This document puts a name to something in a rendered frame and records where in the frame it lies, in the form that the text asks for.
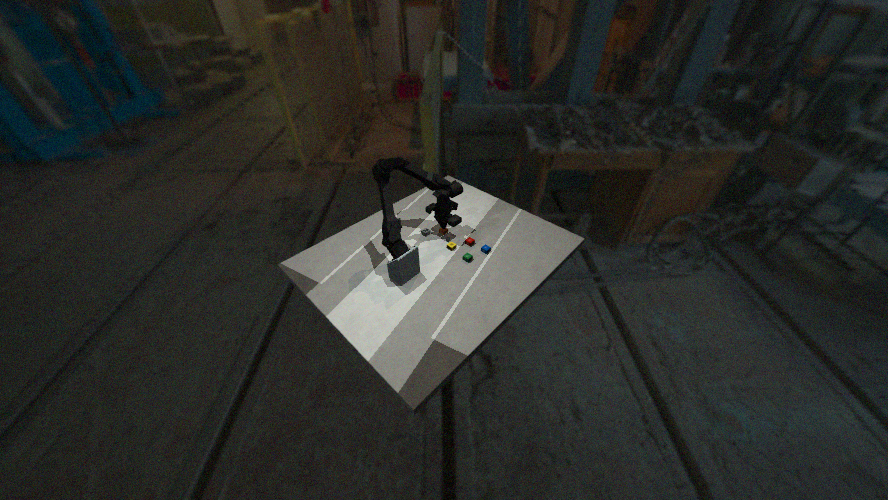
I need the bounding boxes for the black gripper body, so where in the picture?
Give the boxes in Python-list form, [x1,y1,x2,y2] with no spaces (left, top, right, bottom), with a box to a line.
[426,202,462,227]

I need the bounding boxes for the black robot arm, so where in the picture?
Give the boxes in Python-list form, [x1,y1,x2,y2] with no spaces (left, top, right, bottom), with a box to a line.
[372,157,463,260]

